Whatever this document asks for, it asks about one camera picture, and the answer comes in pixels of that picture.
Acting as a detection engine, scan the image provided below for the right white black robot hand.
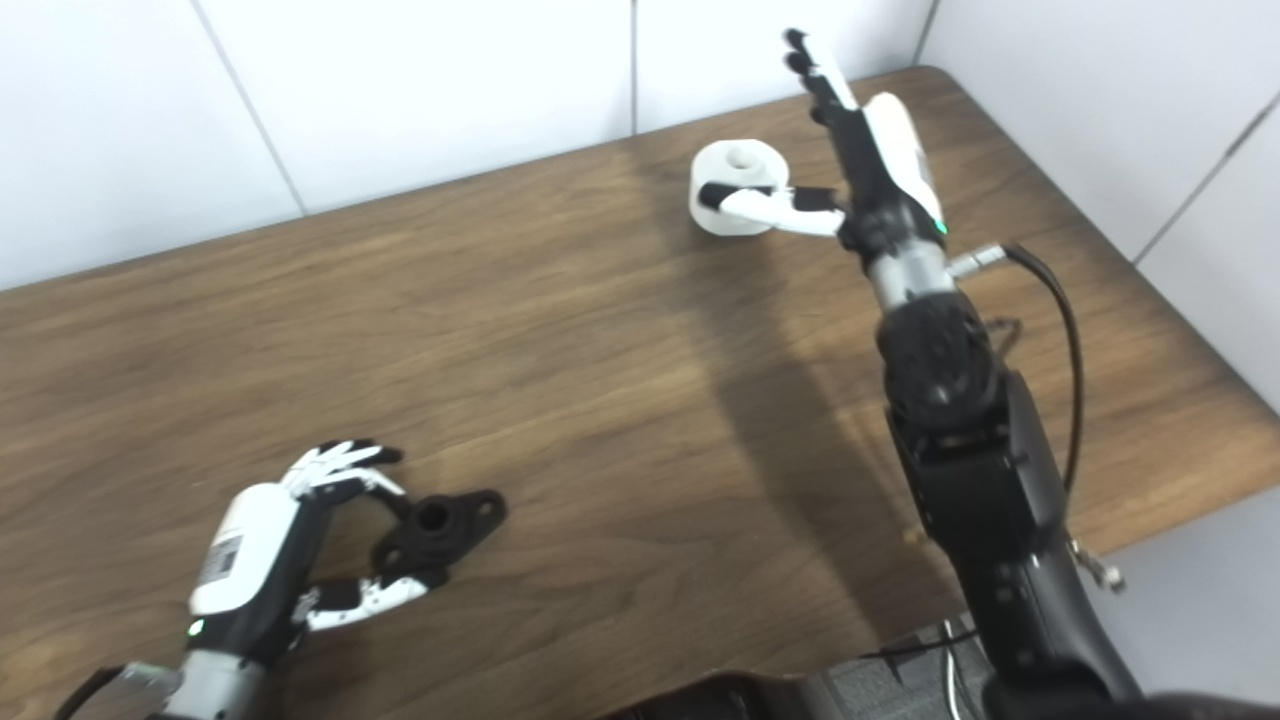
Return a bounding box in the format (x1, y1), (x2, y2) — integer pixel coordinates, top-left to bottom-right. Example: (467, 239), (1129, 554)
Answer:
(697, 28), (949, 263)

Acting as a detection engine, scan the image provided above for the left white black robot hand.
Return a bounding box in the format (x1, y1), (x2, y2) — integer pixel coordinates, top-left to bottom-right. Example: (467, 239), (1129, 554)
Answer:
(185, 438), (451, 666)

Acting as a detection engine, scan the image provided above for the round white piece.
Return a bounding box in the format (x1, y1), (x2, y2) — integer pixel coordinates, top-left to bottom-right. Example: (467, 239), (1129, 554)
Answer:
(688, 140), (791, 237)

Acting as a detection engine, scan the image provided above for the black flanged holder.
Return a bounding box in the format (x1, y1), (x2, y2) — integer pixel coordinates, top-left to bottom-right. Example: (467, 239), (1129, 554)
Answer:
(372, 489), (508, 589)

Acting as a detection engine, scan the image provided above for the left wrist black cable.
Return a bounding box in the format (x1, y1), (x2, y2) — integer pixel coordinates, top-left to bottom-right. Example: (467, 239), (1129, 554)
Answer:
(55, 663), (181, 720)

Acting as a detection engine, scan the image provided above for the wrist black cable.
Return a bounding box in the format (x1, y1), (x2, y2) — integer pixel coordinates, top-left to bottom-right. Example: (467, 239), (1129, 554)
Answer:
(950, 243), (1087, 501)
(55, 663), (181, 720)

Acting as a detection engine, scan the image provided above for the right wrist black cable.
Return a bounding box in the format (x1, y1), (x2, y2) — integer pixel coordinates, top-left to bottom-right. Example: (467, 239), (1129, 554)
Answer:
(950, 243), (1087, 501)

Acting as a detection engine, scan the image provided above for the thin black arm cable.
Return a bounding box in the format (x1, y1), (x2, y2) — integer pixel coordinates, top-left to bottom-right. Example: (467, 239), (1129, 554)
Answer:
(860, 628), (983, 663)

